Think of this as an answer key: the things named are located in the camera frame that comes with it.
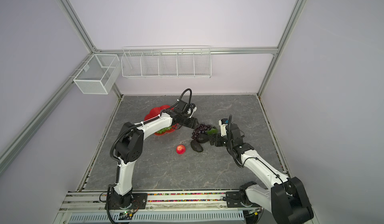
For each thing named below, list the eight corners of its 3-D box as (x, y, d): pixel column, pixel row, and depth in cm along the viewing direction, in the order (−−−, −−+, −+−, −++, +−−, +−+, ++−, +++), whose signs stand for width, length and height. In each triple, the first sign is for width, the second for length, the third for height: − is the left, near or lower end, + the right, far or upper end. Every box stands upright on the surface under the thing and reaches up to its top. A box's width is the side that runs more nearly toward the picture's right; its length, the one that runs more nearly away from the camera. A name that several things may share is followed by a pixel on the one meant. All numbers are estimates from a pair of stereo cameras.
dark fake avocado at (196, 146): (198, 154, 91) (198, 152, 88) (189, 145, 95) (189, 142, 92) (203, 150, 93) (203, 148, 90) (194, 141, 97) (194, 138, 94)
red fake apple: (175, 151, 92) (174, 148, 89) (181, 146, 95) (180, 142, 91) (181, 156, 90) (180, 153, 87) (186, 150, 93) (186, 147, 89)
